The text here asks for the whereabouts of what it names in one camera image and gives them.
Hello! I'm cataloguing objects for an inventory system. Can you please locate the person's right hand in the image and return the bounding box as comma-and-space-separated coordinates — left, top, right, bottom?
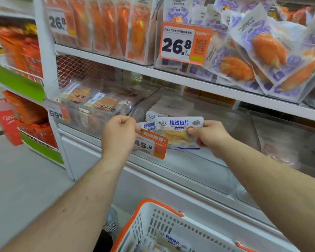
187, 120, 235, 158

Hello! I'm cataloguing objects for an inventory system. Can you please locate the red sign board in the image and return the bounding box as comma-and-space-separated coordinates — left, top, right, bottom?
0, 98, 23, 146

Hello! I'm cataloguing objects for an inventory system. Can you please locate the white basket with orange handle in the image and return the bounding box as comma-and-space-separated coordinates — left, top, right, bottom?
110, 198, 301, 252

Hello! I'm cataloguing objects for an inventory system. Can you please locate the white wire mesh panel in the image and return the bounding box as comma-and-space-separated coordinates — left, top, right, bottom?
56, 55, 116, 88

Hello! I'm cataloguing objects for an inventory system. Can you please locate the person's right forearm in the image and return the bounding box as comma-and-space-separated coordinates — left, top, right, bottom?
213, 140, 315, 252

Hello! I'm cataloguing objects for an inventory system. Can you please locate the person's left hand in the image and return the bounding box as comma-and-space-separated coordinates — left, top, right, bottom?
101, 115, 141, 161

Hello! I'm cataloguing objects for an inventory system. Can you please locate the person's left forearm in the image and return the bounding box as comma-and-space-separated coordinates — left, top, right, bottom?
0, 155, 129, 252

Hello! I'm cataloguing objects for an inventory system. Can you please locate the pile of purple white packets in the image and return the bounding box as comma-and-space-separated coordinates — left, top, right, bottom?
157, 0, 315, 104

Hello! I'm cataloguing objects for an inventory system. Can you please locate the brown dried fish packet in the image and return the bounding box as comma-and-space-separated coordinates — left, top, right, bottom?
83, 92, 119, 114
60, 82, 92, 103

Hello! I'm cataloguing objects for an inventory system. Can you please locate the clear plastic bin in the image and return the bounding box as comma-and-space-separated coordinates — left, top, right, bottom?
130, 87, 261, 198
54, 80, 159, 141
248, 110, 315, 183

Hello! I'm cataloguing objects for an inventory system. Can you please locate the person's patterned shoe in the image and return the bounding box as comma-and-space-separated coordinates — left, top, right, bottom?
102, 207, 119, 235

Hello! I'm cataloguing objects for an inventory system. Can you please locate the orange white price tag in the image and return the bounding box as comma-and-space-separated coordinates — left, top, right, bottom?
133, 128, 169, 160
45, 6, 77, 39
45, 100, 71, 124
159, 21, 213, 67

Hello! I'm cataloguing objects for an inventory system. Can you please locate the white shelf unit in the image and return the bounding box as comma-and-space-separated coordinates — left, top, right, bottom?
32, 0, 315, 252

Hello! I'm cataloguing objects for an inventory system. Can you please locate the green shelf strip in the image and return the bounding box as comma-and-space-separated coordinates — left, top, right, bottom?
19, 130, 65, 165
0, 60, 46, 103

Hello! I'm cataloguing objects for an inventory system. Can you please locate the row of orange snack packets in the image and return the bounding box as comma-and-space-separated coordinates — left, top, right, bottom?
45, 0, 158, 64

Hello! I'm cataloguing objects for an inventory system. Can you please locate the fish packet in basket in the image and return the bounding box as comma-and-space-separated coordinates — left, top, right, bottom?
155, 232, 191, 252

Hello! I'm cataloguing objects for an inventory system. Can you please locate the white fish slice packet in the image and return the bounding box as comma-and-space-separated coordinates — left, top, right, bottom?
156, 117, 204, 150
146, 111, 174, 123
135, 122, 158, 138

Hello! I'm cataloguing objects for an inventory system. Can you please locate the pile of red orange bags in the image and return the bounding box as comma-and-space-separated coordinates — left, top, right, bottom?
0, 16, 44, 79
2, 90, 59, 149

